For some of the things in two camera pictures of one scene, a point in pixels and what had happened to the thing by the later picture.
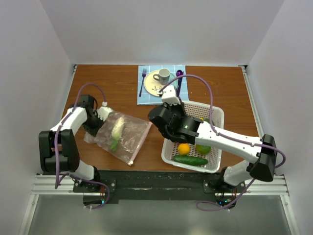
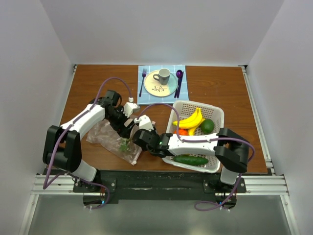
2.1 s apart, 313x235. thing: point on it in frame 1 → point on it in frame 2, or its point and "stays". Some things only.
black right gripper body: (178, 109) → (153, 132)
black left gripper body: (93, 123) → (117, 120)
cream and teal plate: (152, 85) stays
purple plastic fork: (144, 73) stays
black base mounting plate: (160, 187) stays
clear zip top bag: (122, 135) stays
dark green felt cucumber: (190, 160) stays
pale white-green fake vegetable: (117, 130) → (123, 144)
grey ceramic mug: (164, 76) stays
